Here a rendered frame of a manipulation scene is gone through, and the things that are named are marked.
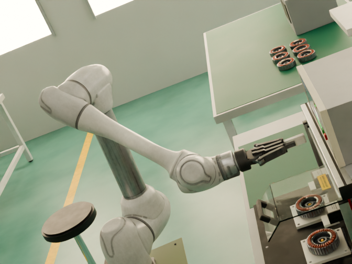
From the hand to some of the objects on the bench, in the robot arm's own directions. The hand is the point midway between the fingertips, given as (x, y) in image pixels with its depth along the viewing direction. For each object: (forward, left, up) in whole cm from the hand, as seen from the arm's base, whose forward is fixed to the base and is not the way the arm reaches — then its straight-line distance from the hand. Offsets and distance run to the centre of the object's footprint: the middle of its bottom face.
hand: (295, 141), depth 215 cm
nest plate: (+4, +20, -41) cm, 46 cm away
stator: (+4, +20, -40) cm, 45 cm away
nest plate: (-4, -2, -41) cm, 42 cm away
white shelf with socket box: (+84, +76, -44) cm, 121 cm away
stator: (-4, -2, -40) cm, 40 cm away
